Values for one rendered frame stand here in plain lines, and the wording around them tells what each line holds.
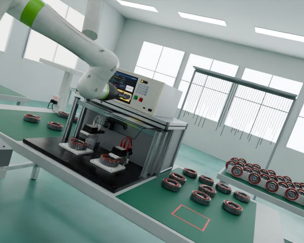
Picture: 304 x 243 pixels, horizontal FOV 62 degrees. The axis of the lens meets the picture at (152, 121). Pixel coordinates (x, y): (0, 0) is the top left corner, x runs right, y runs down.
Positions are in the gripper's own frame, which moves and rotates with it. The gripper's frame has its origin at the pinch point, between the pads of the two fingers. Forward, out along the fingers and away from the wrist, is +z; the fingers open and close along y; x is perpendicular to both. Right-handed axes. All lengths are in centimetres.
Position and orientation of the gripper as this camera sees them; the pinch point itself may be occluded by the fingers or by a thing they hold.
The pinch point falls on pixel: (127, 96)
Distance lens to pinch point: 146.4
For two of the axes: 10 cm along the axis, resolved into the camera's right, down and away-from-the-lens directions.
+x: 3.3, -9.4, -1.1
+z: 3.9, 0.3, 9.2
